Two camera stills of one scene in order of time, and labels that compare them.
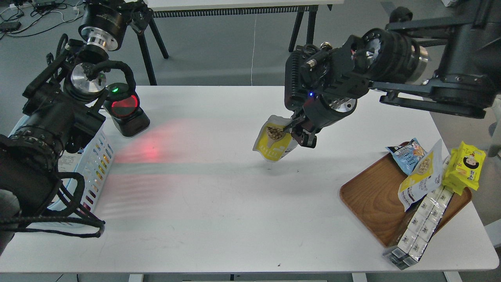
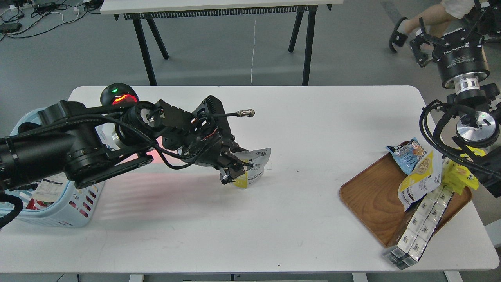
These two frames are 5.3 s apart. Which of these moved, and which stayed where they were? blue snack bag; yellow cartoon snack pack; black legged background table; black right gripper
Moved: black right gripper
Stayed: yellow cartoon snack pack; black legged background table; blue snack bag
